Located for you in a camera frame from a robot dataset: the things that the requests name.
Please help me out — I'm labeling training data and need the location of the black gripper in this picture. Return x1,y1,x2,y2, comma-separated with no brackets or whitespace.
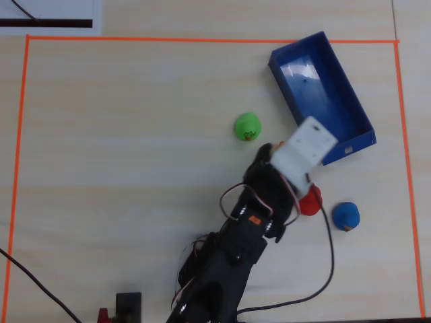
242,143,300,227

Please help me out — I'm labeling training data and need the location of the blue toy duck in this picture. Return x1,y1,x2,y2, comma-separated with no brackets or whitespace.
332,201,361,233

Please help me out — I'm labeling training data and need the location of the thick black cable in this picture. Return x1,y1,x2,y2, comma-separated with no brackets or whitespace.
0,248,84,323

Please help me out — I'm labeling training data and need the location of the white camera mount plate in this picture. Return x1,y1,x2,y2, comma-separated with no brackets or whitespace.
270,115,339,200

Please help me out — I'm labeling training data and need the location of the blue plastic box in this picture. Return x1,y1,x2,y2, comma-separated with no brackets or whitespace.
268,31,377,167

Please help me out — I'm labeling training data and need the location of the red toy duck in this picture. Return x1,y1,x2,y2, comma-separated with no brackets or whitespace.
298,183,325,217

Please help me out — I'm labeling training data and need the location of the black camera cable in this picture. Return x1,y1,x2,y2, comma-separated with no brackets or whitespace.
237,173,335,316

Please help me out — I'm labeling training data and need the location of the green toy duck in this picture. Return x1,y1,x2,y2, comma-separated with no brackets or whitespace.
234,112,263,142

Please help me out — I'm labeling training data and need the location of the white red servo wire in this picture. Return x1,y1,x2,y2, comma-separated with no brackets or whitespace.
219,182,274,221
277,170,302,227

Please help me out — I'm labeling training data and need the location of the orange tape strip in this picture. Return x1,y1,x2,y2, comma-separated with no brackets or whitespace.
26,34,401,44

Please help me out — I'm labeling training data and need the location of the thin black cable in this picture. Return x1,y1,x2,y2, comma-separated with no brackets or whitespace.
11,0,42,25

